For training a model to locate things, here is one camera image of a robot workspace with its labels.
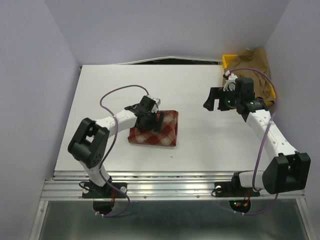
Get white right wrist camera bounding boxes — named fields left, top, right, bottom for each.
left=223, top=70, right=238, bottom=92

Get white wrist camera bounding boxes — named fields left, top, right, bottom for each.
left=147, top=94, right=161, bottom=113
left=223, top=70, right=238, bottom=92

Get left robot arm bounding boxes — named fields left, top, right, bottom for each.
left=67, top=95, right=164, bottom=197

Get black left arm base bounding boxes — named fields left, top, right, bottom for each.
left=78, top=181, right=126, bottom=199

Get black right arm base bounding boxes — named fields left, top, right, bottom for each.
left=211, top=174, right=260, bottom=198

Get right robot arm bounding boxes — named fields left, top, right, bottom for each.
left=203, top=77, right=311, bottom=195

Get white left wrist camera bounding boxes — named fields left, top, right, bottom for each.
left=147, top=94, right=161, bottom=113

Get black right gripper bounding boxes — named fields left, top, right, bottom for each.
left=202, top=86, right=241, bottom=111

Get tan skirt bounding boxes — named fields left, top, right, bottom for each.
left=222, top=47, right=277, bottom=106

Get aluminium rail frame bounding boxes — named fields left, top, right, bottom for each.
left=29, top=104, right=313, bottom=240

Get red plaid skirt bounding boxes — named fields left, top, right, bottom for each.
left=127, top=110, right=179, bottom=147

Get yellow plastic bin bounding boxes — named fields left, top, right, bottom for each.
left=221, top=53, right=279, bottom=106

